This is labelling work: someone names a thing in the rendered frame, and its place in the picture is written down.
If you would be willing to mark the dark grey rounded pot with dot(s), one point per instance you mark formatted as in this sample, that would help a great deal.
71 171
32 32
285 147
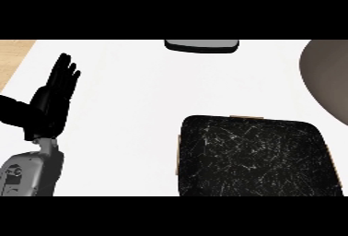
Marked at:
328 76

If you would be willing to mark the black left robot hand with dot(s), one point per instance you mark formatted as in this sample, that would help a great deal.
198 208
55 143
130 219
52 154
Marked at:
51 101

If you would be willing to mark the black and grey appliance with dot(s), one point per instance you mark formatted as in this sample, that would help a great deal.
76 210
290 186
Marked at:
203 45

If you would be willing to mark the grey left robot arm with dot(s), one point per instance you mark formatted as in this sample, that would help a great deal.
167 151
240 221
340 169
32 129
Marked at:
29 172

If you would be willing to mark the black scratched tray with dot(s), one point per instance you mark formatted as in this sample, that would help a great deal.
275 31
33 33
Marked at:
256 156

